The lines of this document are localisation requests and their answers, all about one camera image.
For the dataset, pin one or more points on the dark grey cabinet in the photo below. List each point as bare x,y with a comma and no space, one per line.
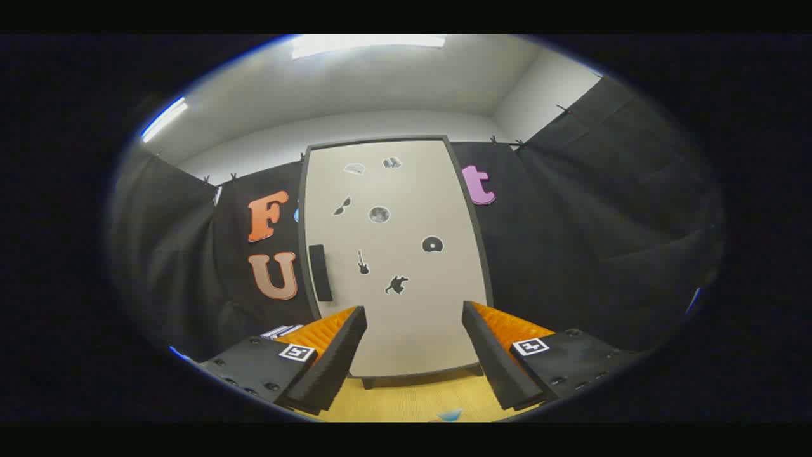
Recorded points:
368,383

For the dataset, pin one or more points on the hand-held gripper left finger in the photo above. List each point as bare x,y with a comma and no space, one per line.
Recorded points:
336,362

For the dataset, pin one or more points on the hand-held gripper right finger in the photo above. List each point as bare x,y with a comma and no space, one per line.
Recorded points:
491,355

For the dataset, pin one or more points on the wide ceiling light panel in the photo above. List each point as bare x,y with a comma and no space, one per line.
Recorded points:
368,44

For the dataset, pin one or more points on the small blue white box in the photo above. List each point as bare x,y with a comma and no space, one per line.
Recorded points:
279,331

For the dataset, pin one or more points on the black backdrop cloth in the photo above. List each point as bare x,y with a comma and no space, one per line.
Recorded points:
571,254

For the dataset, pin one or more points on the narrow ceiling light panel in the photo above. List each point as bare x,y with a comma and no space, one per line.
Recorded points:
163,119

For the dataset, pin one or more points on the white cabinet door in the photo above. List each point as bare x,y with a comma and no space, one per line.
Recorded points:
412,317

